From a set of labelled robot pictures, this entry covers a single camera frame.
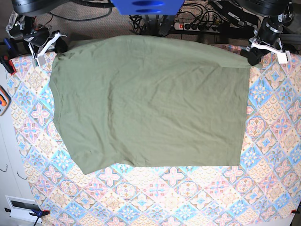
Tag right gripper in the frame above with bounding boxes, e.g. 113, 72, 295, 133
23, 30, 68, 59

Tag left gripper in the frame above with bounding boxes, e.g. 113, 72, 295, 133
243, 37, 291, 66

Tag green t-shirt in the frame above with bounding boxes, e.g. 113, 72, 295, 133
49, 35, 250, 174

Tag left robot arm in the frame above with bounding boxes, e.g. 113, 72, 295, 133
237, 0, 293, 66

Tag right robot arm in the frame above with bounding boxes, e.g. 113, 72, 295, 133
6, 0, 68, 58

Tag red black clamp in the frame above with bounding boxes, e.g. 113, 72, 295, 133
0, 37, 17, 76

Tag white power strip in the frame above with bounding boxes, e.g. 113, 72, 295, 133
174, 22, 219, 33

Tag patterned tablecloth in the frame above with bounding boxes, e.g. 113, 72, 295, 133
6, 53, 301, 226

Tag blue clamp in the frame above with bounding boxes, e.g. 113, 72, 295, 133
29, 210, 50, 218

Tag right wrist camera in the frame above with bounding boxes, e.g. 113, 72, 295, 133
32, 56, 46, 68

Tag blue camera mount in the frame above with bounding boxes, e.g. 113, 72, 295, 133
111, 0, 184, 16

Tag tangled black cables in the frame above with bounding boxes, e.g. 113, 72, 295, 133
128, 14, 174, 43

